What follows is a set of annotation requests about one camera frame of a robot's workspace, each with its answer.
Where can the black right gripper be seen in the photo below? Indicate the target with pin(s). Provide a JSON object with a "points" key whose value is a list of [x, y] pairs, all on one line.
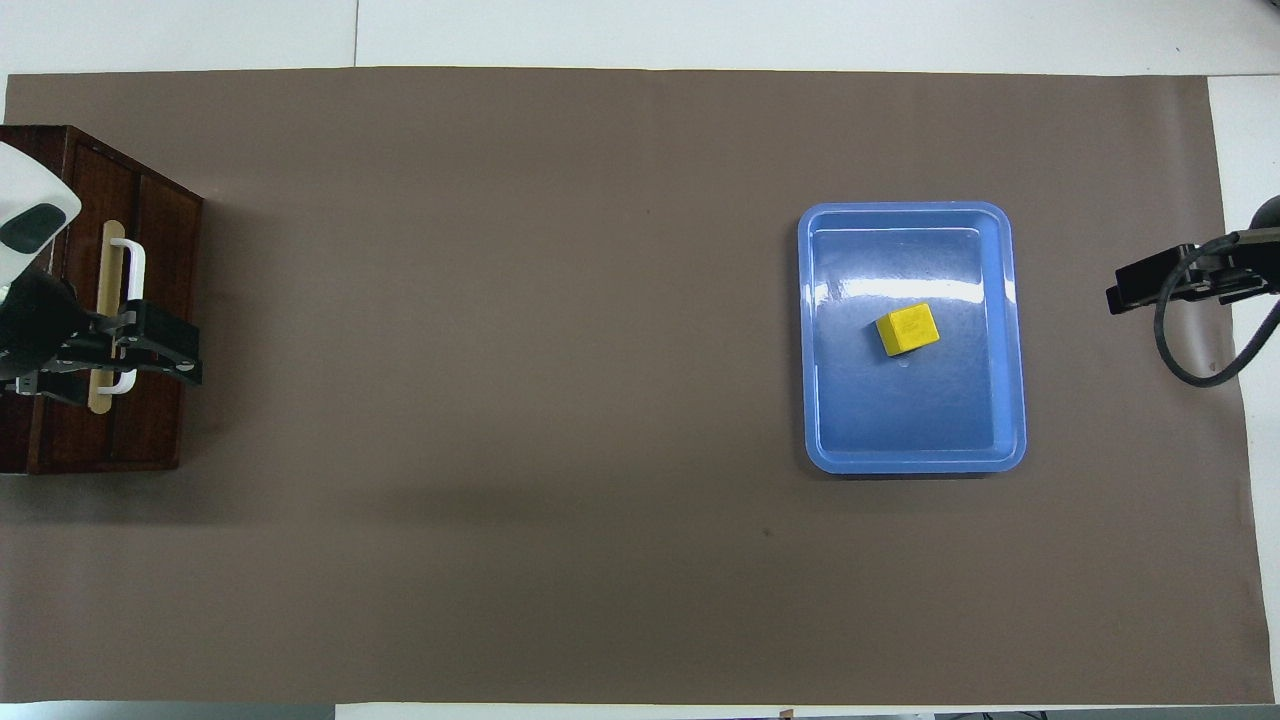
{"points": [[1268, 270]]}

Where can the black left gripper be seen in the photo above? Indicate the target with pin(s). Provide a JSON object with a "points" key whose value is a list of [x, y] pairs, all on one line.
{"points": [[40, 330]]}

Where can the wooden drawer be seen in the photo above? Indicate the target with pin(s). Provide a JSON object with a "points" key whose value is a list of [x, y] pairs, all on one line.
{"points": [[85, 180]]}

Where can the yellow cube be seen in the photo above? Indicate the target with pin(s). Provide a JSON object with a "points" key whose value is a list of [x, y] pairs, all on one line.
{"points": [[908, 328]]}

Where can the dark wooden cabinet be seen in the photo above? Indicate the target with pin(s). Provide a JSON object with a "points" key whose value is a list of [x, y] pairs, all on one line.
{"points": [[170, 260]]}

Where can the blue plastic tray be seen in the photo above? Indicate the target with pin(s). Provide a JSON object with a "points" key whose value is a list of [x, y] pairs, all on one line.
{"points": [[900, 425]]}

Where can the brown table mat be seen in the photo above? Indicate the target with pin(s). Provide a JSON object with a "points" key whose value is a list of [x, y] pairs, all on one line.
{"points": [[500, 400]]}

